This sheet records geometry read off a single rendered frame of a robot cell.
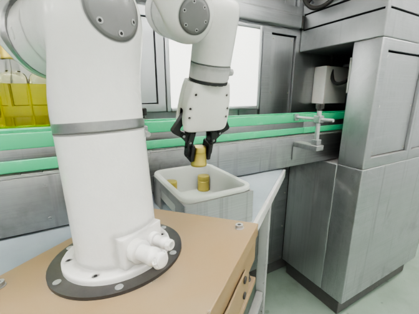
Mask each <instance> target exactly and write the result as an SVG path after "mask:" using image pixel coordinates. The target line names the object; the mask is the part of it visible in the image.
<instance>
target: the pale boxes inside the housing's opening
mask: <svg viewBox="0 0 419 314"><path fill-rule="evenodd" d="M351 63H352V57H351V58H350V65H349V68H348V67H334V66H321V67H315V72H314V84H313V91H312V103H345V95H346V93H347V91H348V86H349V77H350V68H351ZM332 70H334V79H335V81H336V82H341V81H343V80H345V79H347V78H348V79H347V83H345V84H343V85H334V84H333V83H332V82H331V79H330V76H331V73H332Z"/></svg>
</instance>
